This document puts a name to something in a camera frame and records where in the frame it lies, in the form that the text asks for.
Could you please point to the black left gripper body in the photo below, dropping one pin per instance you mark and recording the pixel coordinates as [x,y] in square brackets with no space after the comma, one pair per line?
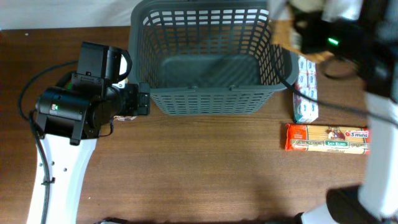
[129,102]

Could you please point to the orange brown snack bag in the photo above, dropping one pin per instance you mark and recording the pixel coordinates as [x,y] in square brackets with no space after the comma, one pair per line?
[281,19]

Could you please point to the grey plastic laundry basket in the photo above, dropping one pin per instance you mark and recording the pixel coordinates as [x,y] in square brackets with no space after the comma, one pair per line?
[208,57]

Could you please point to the Kleenex tissue multipack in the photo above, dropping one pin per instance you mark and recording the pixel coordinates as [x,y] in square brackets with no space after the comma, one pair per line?
[306,111]

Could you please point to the San Remo spaghetti packet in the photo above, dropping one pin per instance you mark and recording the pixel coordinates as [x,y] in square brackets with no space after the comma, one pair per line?
[317,138]

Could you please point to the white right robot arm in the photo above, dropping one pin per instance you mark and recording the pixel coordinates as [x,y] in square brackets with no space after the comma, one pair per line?
[364,32]

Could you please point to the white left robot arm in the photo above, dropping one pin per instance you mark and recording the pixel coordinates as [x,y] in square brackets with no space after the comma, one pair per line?
[66,124]

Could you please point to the crumpled brown paper snack bag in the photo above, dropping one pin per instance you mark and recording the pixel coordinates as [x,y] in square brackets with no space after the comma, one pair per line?
[121,85]

